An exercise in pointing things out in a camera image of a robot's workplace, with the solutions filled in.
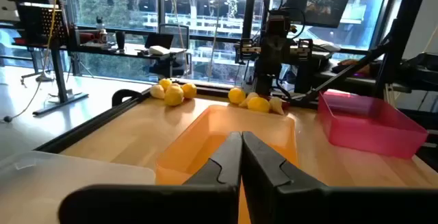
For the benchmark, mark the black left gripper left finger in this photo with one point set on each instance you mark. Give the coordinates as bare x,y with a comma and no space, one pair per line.
219,203

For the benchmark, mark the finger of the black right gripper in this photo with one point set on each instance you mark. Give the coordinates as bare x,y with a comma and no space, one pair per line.
247,50
305,50

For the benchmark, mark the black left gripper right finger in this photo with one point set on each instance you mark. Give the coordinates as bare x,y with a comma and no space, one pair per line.
291,203

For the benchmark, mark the yellow lemon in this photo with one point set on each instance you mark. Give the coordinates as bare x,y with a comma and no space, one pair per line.
259,104
236,95
189,90
165,83

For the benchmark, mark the pointed white garlic bulb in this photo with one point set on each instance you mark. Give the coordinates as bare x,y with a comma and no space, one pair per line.
276,105

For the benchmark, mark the orange plastic bin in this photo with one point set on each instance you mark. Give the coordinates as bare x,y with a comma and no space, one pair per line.
212,128

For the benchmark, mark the dull tan lemon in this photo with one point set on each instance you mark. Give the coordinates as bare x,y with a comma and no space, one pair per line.
174,96

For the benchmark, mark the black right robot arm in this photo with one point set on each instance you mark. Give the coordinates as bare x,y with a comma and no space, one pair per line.
270,80

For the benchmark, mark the dark operator desk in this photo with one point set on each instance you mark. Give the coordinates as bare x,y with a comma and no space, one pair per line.
345,80

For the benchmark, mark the black computer monitor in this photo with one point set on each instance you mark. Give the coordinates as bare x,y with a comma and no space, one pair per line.
321,1

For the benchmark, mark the person's hand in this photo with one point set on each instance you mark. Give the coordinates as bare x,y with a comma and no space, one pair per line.
356,67

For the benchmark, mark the grey office chair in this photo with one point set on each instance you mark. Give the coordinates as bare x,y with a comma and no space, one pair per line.
174,32

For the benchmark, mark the white rounded device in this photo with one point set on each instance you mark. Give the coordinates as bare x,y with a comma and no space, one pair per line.
159,50

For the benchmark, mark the black laptop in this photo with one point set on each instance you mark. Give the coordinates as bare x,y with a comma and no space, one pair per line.
159,40

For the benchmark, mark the pink-red plastic bin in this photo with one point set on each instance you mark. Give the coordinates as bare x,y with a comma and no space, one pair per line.
369,128

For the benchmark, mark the black window desk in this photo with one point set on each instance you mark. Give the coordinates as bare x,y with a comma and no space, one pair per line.
130,54

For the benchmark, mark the black tumbler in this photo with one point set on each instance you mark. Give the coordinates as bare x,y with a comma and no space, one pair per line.
120,40

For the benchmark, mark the white drink bottle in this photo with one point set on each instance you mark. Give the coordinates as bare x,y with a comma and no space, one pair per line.
101,34

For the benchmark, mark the clear plastic bin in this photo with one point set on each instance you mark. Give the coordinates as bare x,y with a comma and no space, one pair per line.
51,176

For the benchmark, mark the black aluminium table frame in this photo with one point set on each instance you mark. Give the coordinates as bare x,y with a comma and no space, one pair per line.
85,126

